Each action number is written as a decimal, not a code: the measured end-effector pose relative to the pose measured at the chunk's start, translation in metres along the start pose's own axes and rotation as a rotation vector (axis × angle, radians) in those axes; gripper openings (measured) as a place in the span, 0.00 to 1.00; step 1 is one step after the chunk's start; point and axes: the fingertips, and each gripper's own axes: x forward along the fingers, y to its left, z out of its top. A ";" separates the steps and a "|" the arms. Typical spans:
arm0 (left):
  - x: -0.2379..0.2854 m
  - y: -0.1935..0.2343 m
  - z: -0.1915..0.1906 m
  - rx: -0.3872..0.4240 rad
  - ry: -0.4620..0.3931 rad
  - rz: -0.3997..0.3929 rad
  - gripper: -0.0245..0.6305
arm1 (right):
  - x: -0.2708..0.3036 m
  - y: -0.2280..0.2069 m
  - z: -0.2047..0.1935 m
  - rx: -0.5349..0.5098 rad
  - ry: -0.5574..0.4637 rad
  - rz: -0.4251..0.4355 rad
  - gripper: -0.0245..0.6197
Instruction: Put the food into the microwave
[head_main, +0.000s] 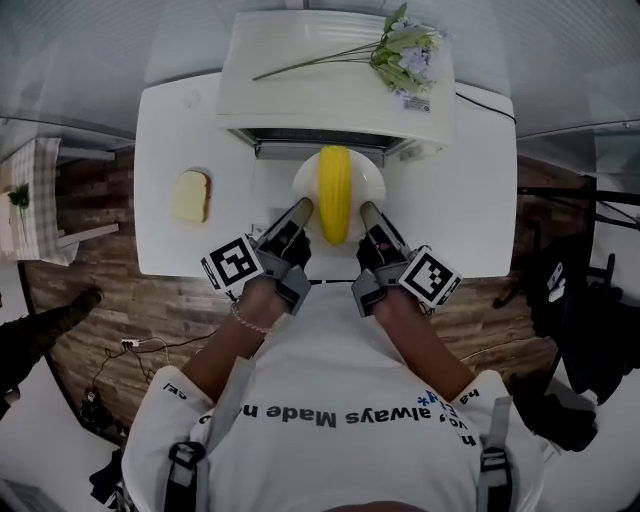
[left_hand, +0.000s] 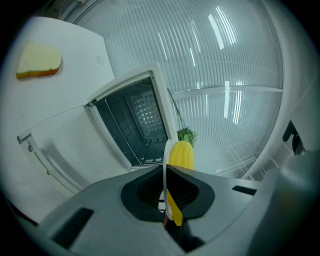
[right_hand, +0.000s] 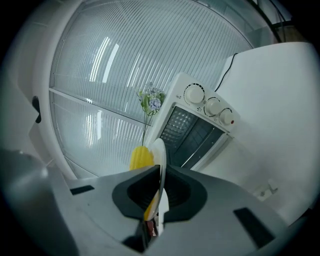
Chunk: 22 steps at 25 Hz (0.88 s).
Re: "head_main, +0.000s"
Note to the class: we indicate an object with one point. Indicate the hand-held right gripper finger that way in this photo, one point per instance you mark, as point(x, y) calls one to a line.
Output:
point(371, 214)

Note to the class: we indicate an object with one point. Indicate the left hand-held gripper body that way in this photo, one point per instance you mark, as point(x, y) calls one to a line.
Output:
point(235, 262)

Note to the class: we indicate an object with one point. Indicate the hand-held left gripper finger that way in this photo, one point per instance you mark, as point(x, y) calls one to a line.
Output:
point(302, 212)

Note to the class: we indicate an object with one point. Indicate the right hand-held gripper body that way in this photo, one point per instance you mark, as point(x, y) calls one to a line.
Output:
point(430, 275)

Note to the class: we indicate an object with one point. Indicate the yellow corn cob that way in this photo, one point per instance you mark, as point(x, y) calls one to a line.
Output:
point(335, 195)

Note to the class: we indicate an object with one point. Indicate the white round plate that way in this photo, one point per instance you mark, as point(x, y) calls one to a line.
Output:
point(365, 175)

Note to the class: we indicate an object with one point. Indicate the white microwave oven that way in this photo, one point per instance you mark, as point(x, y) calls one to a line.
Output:
point(300, 100)

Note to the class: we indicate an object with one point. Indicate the person's right forearm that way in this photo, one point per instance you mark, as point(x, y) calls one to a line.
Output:
point(425, 345)

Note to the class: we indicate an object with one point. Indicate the person's left forearm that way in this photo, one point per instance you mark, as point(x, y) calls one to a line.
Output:
point(235, 350)

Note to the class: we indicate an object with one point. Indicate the white standing desk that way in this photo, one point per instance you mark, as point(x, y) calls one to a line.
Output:
point(160, 240)

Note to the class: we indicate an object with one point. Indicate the bread slice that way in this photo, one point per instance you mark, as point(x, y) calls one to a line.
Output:
point(190, 197)

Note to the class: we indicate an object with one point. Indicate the small white device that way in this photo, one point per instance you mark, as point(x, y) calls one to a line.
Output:
point(556, 282)

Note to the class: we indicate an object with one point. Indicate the white power strip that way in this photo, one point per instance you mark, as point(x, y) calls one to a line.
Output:
point(130, 343)

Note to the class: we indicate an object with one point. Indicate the person's white printed t-shirt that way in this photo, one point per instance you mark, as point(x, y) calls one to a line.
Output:
point(325, 360)

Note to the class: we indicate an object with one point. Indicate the artificial flower bouquet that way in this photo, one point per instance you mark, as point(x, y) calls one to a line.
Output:
point(405, 55)

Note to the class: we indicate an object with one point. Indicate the large black bag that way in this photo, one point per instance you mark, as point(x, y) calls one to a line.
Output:
point(590, 325)

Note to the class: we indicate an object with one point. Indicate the small black bag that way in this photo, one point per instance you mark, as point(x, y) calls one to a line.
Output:
point(555, 420)

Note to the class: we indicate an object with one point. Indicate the black power adapter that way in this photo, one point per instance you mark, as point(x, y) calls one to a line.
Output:
point(91, 405)

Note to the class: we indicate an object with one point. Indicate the table with checkered cloth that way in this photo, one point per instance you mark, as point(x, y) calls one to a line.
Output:
point(35, 165)

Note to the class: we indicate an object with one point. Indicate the small green plant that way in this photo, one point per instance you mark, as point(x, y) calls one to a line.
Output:
point(20, 197)

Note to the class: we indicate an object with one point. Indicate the black metal frame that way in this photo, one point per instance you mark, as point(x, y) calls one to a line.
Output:
point(550, 191)

